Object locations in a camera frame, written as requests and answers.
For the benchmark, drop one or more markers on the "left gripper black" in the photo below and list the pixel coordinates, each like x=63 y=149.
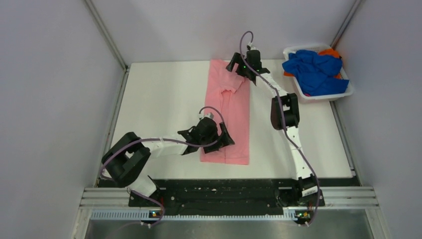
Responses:
x=225 y=140

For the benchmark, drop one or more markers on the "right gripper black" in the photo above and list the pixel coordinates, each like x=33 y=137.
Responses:
x=238 y=59

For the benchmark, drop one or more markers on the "pink t shirt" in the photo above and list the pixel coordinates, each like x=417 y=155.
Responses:
x=229 y=93

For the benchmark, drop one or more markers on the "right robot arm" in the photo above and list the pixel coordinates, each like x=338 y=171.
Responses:
x=285 y=119

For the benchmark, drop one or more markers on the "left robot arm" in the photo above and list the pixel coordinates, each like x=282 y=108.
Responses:
x=124 y=162

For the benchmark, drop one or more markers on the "blue t shirt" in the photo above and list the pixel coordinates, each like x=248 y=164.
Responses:
x=313 y=87

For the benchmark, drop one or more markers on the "orange t shirt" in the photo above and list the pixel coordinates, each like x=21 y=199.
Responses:
x=306 y=63

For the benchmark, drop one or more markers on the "white plastic laundry basket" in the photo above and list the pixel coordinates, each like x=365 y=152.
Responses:
x=305 y=99

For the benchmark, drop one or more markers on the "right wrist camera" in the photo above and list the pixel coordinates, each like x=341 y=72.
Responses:
x=250 y=46

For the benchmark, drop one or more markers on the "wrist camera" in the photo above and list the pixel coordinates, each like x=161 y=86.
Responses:
x=250 y=46
x=203 y=115

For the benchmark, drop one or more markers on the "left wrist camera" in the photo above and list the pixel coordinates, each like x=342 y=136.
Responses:
x=203 y=115

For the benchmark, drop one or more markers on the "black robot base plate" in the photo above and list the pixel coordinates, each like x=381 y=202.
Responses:
x=228 y=197

